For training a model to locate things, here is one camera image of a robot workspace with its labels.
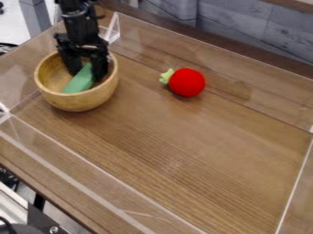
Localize black table leg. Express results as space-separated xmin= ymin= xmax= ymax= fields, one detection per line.
xmin=33 ymin=194 xmax=45 ymax=211

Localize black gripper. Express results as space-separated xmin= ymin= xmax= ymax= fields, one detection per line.
xmin=53 ymin=33 xmax=108 ymax=81

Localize black metal bracket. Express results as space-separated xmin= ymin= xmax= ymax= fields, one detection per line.
xmin=27 ymin=204 xmax=69 ymax=234

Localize clear acrylic tray walls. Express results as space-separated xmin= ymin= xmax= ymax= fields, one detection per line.
xmin=0 ymin=16 xmax=313 ymax=234

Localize green rectangular stick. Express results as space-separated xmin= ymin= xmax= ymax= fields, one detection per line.
xmin=61 ymin=63 xmax=93 ymax=93

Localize grey post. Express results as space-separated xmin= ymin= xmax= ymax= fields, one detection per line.
xmin=18 ymin=0 xmax=51 ymax=37

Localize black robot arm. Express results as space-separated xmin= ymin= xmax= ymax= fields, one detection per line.
xmin=53 ymin=0 xmax=108 ymax=80

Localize red plush tomato toy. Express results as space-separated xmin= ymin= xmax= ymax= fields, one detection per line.
xmin=159 ymin=68 xmax=206 ymax=98

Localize black cable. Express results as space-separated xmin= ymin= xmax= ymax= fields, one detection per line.
xmin=0 ymin=215 xmax=18 ymax=234

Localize brown wooden bowl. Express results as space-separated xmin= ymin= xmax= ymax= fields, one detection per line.
xmin=33 ymin=52 xmax=119 ymax=112

